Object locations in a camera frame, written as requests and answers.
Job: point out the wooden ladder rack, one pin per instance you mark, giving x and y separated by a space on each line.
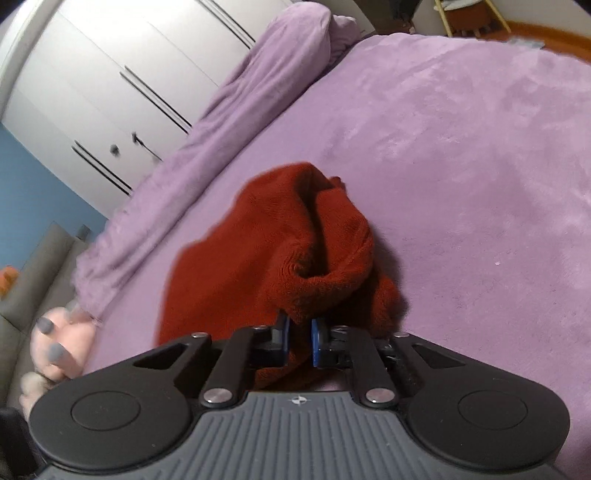
460 18

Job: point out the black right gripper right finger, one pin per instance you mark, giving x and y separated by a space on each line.
347 348

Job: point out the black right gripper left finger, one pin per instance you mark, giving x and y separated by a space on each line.
247 351

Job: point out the pink plush toy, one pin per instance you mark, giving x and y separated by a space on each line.
60 345

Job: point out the red knitted garment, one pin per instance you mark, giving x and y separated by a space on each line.
292 242

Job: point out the grey sofa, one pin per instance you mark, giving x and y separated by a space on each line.
44 283

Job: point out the white wardrobe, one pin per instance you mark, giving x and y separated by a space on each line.
100 92

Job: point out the orange toy on sofa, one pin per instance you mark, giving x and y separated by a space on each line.
8 278

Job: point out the purple pillow roll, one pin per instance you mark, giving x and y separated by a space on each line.
298 46

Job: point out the purple bed blanket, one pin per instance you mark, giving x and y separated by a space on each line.
471 160

